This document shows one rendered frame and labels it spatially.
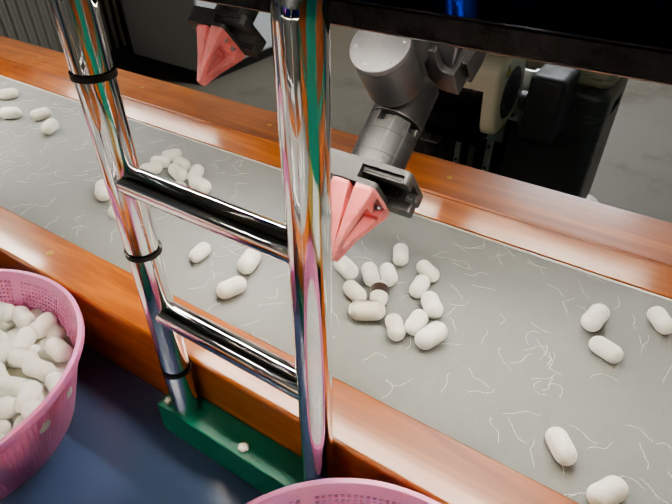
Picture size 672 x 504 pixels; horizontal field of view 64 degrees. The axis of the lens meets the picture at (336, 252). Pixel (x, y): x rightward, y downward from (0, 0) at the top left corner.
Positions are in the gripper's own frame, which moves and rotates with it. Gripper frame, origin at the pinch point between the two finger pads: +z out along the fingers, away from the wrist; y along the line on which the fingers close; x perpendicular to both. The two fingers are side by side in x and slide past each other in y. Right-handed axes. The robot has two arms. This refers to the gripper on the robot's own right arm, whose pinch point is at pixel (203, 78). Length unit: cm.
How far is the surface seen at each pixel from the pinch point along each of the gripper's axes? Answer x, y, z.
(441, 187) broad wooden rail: 11.1, 35.9, 1.8
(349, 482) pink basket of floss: -17, 47, 34
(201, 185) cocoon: 1.0, 7.5, 14.5
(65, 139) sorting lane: 2.6, -24.1, 15.1
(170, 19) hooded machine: 143, -188, -86
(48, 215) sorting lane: -7.2, -6.5, 26.7
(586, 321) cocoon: 3, 58, 13
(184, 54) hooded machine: 156, -182, -75
